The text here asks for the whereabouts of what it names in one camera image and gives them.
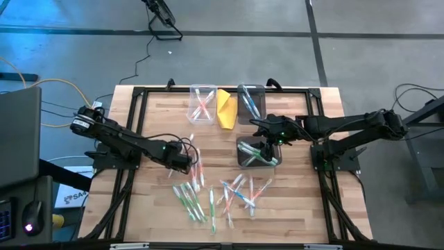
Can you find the black frame clamp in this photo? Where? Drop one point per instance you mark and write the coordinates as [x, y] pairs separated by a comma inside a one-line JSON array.
[[274, 83], [170, 83]]

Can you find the clear plastic bin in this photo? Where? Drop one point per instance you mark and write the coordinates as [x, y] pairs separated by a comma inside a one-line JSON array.
[[211, 119]]

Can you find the black aluminium table frame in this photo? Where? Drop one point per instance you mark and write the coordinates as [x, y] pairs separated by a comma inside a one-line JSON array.
[[156, 90]]

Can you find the green white toothbrush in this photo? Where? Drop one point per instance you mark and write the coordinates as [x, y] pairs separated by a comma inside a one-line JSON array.
[[191, 201], [250, 160], [197, 200], [212, 212], [244, 150], [184, 203], [247, 145]]

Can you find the dark grey desk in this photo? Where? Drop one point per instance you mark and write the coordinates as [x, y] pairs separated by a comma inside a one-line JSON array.
[[45, 194]]

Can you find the dark side table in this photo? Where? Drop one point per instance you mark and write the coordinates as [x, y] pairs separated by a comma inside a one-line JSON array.
[[416, 119]]

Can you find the blue white toothbrush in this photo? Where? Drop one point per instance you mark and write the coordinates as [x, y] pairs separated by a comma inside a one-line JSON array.
[[256, 109], [239, 195], [248, 100]]

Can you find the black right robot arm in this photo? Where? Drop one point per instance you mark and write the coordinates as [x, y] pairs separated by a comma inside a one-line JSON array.
[[347, 121]]

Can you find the black floor bar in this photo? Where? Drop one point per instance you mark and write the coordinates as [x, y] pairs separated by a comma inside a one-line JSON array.
[[19, 77]]

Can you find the small yellow object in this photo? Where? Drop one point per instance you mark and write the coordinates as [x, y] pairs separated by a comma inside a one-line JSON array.
[[58, 221]]

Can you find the flat dark tinted bin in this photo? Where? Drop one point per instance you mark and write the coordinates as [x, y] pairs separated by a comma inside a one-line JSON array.
[[240, 157]]

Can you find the backlit keyboard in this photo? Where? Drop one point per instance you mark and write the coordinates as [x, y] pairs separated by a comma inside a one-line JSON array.
[[5, 222]]

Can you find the yellow cloth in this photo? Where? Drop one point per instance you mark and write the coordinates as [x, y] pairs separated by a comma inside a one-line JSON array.
[[227, 114]]

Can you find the white printed box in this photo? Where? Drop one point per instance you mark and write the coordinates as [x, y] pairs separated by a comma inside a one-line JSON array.
[[73, 194]]

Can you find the black diagonal bar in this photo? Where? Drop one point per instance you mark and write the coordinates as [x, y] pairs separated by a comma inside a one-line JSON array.
[[62, 175]]

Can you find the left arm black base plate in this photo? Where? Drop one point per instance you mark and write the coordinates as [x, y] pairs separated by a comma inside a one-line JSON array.
[[100, 162]]

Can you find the grey edge bracket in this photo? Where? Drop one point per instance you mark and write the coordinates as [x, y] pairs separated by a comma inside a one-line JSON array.
[[129, 246], [323, 247]]

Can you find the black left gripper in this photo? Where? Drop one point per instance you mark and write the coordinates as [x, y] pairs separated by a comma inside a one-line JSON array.
[[173, 154]]

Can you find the white power adapter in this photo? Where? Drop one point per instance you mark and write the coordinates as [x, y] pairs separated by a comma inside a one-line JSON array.
[[97, 104]]

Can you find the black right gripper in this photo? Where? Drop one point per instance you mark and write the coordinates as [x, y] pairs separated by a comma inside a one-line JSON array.
[[279, 129]]

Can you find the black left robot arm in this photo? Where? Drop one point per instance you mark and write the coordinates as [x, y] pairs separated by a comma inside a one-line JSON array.
[[118, 137]]

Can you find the black computer mouse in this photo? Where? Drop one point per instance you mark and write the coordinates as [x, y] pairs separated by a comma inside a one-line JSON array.
[[32, 218]]

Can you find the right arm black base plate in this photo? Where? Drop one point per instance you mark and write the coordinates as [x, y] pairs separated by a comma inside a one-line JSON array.
[[350, 165]]

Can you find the tall dark tinted bin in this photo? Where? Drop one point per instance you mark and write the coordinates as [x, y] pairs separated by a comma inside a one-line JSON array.
[[243, 118]]

